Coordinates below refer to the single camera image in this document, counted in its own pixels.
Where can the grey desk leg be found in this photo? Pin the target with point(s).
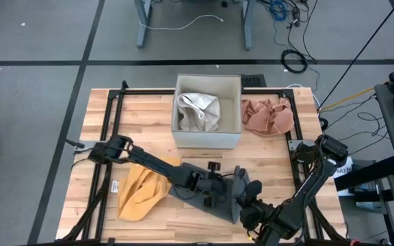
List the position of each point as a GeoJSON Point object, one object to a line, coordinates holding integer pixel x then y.
{"type": "Point", "coordinates": [143, 24]}
{"type": "Point", "coordinates": [248, 24]}

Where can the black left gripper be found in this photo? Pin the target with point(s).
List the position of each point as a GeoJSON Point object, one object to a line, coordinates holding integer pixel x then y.
{"type": "Point", "coordinates": [212, 188]}

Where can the salmon pink towel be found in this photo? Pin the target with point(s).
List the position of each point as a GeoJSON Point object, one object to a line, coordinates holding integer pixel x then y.
{"type": "Point", "coordinates": [269, 118]}

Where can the white plaid towel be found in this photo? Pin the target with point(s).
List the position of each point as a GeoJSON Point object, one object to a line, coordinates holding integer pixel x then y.
{"type": "Point", "coordinates": [198, 111]}

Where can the grey waffle towel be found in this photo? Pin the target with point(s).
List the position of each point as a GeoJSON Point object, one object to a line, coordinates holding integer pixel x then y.
{"type": "Point", "coordinates": [224, 210]}

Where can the white printed paper sheet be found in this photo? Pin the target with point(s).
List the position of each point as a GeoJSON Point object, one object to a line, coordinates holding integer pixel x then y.
{"type": "Point", "coordinates": [345, 171]}

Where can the beige fabric storage box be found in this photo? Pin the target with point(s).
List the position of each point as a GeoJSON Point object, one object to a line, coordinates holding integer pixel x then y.
{"type": "Point", "coordinates": [204, 140]}

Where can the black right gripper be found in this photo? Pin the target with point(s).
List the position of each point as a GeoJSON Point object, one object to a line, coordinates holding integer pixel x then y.
{"type": "Point", "coordinates": [258, 213]}

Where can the grey metal mounting plate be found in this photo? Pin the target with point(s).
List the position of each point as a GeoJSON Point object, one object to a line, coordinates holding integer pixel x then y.
{"type": "Point", "coordinates": [294, 144]}
{"type": "Point", "coordinates": [84, 146]}

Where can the black metal beam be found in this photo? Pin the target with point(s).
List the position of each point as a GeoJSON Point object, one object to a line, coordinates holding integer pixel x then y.
{"type": "Point", "coordinates": [371, 174]}

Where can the black floor grille mat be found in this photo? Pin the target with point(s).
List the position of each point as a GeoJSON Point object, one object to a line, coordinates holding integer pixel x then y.
{"type": "Point", "coordinates": [253, 81]}

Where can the black metal table frame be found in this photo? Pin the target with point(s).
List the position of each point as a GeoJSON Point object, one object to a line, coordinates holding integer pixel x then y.
{"type": "Point", "coordinates": [115, 109]}

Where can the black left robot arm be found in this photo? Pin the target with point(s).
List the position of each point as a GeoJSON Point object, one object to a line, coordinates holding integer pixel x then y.
{"type": "Point", "coordinates": [152, 165]}

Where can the yellow towel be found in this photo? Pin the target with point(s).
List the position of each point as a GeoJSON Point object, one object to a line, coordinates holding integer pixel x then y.
{"type": "Point", "coordinates": [139, 194]}

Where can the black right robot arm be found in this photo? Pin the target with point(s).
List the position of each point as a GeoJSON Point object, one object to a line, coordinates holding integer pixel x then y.
{"type": "Point", "coordinates": [306, 191]}

